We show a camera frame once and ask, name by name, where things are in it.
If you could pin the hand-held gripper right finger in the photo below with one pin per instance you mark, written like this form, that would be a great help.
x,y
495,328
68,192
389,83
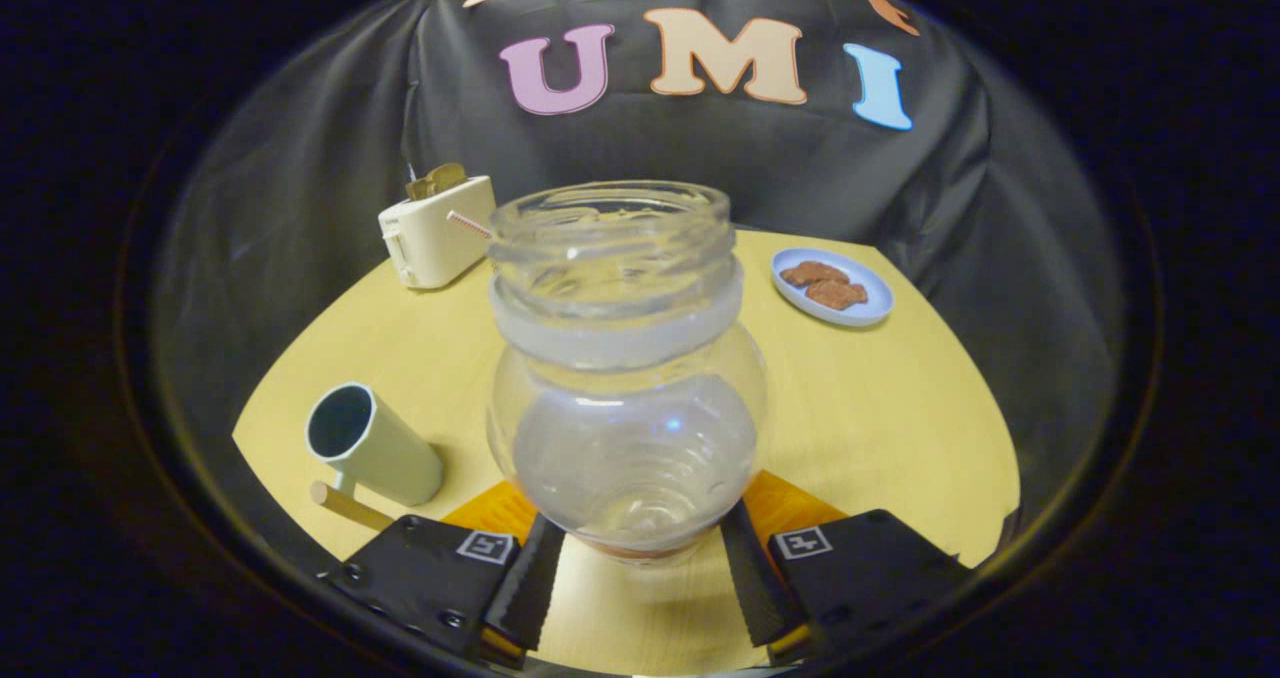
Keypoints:
x,y
755,583

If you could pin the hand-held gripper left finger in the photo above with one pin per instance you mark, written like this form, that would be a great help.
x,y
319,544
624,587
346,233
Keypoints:
x,y
535,583

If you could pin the clear plastic juice bottle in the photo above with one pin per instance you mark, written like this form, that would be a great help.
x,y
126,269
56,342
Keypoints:
x,y
630,438

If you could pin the pale green cup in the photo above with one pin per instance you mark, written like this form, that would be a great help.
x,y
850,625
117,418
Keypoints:
x,y
395,456

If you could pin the light wooden table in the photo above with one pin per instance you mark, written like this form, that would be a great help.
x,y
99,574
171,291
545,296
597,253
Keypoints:
x,y
880,428

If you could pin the light blue plate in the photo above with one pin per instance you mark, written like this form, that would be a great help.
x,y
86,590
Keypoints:
x,y
860,313

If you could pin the brown meat piece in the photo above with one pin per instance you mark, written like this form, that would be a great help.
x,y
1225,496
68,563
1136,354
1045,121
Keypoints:
x,y
837,295
813,274

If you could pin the cream toaster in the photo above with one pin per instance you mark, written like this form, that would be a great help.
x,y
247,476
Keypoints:
x,y
435,243

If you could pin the red striped straw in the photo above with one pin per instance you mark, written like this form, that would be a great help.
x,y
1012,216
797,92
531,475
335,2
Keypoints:
x,y
468,224

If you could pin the brown toast slice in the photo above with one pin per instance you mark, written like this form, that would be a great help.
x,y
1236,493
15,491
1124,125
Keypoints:
x,y
438,180

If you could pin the black backdrop cloth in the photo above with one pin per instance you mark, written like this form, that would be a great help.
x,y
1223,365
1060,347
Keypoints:
x,y
900,158

